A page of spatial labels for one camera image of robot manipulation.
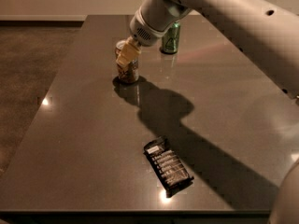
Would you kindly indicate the orange soda can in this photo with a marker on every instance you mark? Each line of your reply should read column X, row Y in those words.
column 128, row 74

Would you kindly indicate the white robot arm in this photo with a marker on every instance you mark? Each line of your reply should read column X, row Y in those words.
column 268, row 35

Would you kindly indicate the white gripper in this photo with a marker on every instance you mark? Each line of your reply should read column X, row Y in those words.
column 144, row 32

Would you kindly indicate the green soda can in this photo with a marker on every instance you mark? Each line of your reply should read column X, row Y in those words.
column 170, row 39

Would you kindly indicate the black rxbar chocolate wrapper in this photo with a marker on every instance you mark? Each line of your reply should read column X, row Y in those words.
column 166, row 164

